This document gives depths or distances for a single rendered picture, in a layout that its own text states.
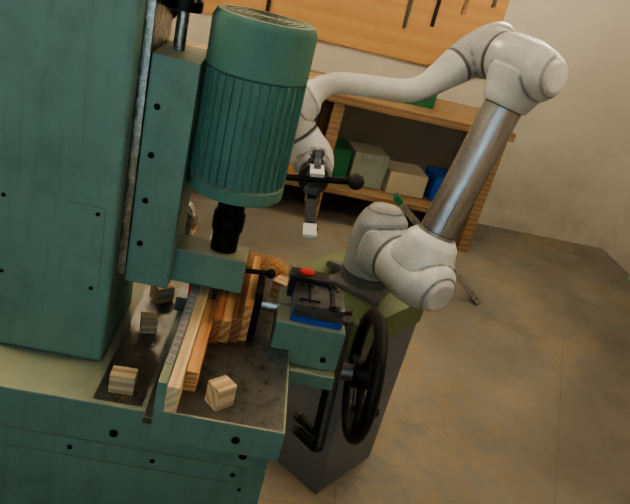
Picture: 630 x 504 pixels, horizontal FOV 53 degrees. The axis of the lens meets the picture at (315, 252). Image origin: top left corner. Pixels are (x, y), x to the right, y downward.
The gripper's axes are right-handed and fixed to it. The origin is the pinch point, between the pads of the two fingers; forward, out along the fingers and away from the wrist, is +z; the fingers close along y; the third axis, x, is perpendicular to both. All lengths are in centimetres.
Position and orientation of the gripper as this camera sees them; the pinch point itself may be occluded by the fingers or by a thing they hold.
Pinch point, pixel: (313, 205)
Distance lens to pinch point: 134.7
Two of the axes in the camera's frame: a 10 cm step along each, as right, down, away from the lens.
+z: 0.0, 4.2, -9.1
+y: 1.2, -9.0, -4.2
